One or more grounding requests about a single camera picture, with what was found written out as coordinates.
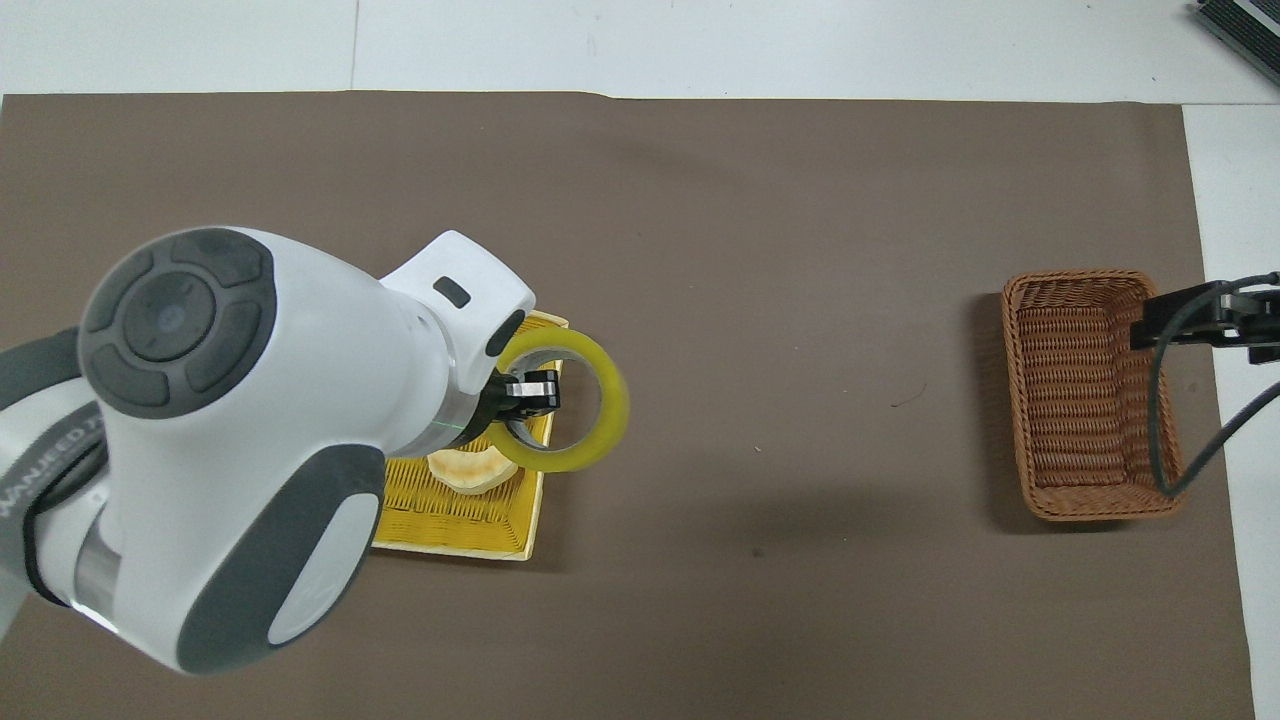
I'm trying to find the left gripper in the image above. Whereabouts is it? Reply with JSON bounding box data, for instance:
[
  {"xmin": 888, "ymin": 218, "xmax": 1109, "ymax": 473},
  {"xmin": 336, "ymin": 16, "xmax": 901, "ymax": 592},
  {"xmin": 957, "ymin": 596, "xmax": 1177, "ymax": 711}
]
[{"xmin": 474, "ymin": 368, "xmax": 523, "ymax": 439}]

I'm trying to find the yellow tape roll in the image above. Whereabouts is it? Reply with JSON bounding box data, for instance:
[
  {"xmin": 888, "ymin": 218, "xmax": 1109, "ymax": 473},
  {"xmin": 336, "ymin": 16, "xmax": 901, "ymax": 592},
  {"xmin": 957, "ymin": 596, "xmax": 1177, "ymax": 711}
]
[{"xmin": 490, "ymin": 330, "xmax": 632, "ymax": 474}]

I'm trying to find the yellow woven basket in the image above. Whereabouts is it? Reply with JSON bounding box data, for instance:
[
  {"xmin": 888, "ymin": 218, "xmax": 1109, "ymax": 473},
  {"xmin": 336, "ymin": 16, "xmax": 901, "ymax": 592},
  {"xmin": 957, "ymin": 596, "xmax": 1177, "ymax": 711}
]
[{"xmin": 371, "ymin": 310, "xmax": 572, "ymax": 562}]

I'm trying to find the brown wicker basket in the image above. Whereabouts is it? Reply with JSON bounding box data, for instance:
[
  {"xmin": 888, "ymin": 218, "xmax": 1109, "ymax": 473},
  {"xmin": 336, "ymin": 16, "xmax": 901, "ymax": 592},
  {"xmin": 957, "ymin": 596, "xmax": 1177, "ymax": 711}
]
[{"xmin": 1002, "ymin": 269, "xmax": 1186, "ymax": 523}]

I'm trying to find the beige bread piece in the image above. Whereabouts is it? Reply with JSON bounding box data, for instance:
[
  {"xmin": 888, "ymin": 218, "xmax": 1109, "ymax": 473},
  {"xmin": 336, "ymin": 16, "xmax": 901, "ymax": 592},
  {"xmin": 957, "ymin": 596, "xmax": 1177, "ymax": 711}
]
[{"xmin": 427, "ymin": 444, "xmax": 520, "ymax": 497}]

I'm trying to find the dark grey device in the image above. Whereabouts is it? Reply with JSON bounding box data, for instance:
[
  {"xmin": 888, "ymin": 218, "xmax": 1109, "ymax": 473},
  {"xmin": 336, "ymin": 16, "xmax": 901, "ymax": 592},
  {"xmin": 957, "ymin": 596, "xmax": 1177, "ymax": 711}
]
[{"xmin": 1194, "ymin": 0, "xmax": 1280, "ymax": 57}]

